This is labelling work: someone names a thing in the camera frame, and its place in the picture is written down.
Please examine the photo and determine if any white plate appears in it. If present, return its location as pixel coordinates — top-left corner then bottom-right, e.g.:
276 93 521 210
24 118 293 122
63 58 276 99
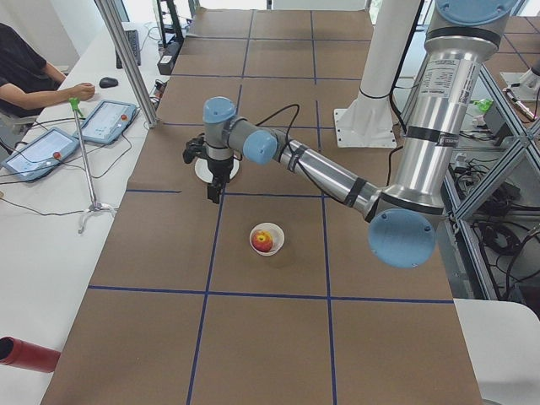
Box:
195 159 240 184

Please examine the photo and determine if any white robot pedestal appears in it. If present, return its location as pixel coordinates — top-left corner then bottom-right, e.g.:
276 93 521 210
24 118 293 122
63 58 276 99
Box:
334 0 423 149

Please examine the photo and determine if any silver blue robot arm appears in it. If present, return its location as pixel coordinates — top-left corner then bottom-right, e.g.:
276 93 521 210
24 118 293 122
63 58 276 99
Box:
202 1 513 268

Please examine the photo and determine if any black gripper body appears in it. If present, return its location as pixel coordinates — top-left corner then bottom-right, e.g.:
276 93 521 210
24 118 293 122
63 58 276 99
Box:
207 158 234 184

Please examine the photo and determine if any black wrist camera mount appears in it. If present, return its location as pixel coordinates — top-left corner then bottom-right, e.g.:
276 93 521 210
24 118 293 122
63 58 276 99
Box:
182 133 208 165

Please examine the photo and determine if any person in black shirt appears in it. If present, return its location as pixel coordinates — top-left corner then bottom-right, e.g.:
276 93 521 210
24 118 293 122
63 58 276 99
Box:
1 24 72 117

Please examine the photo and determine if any aluminium frame post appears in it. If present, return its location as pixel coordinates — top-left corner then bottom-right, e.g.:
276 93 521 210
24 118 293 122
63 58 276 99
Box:
95 0 158 128

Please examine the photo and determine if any blue teach pendant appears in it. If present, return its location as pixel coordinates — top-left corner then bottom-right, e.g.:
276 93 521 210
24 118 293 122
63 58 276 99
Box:
81 100 137 145
1 127 79 181

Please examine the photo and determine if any red cylinder bottle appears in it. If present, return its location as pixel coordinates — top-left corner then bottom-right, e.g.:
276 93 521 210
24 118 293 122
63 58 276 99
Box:
1 337 61 373

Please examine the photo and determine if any person's hand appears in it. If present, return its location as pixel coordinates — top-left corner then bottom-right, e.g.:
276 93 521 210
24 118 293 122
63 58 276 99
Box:
71 83 95 101

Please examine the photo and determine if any black power box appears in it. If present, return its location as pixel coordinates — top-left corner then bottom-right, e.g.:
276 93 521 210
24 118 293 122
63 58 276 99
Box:
157 41 181 76

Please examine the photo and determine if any black computer mouse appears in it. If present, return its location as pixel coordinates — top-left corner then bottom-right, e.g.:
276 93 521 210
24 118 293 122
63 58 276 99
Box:
99 77 118 89

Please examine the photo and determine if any white bowl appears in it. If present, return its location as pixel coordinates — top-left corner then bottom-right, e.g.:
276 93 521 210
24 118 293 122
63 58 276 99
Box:
249 223 285 257

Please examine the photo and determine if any red yellow apple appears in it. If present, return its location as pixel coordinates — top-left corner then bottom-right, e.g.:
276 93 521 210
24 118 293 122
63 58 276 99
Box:
251 229 273 252

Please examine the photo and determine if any green handled reacher grabber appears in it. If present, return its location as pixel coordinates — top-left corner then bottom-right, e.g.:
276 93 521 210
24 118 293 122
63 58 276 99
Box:
68 97 116 235

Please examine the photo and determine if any black keyboard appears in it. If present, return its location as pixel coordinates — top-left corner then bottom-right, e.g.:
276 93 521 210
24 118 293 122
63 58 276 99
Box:
116 30 142 69

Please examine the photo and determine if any far blue teach pendant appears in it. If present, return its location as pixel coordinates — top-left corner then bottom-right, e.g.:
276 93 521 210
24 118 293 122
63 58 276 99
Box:
81 100 137 145

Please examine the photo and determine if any near blue teach pendant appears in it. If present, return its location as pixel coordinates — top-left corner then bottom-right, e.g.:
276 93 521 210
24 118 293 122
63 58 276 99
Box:
1 127 79 181

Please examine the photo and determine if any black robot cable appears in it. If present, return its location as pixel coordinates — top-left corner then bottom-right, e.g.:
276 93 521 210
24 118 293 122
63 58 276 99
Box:
229 104 381 208

